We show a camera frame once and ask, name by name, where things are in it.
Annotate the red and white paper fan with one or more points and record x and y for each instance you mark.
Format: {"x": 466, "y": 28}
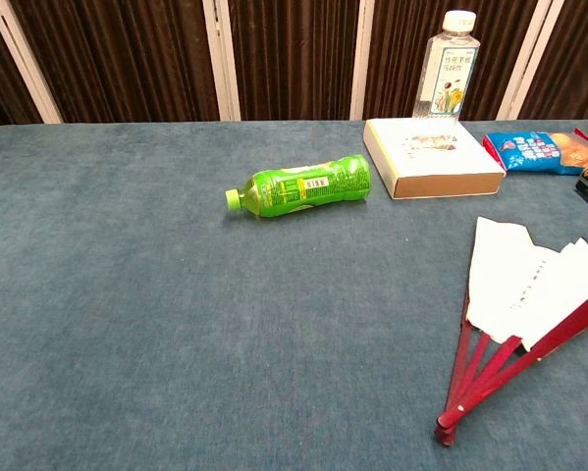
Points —
{"x": 514, "y": 275}

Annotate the green tea bottle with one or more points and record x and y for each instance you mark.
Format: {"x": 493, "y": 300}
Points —
{"x": 313, "y": 186}

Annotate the white flat cardboard box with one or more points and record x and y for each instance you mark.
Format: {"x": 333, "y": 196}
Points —
{"x": 431, "y": 157}

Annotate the clear water bottle white cap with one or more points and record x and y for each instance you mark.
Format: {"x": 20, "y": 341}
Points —
{"x": 448, "y": 73}

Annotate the blue snack chip bag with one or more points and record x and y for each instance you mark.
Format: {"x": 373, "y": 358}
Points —
{"x": 534, "y": 152}

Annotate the white screen frame post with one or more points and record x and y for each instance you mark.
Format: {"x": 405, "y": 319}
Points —
{"x": 222, "y": 59}
{"x": 362, "y": 59}
{"x": 526, "y": 64}
{"x": 26, "y": 64}

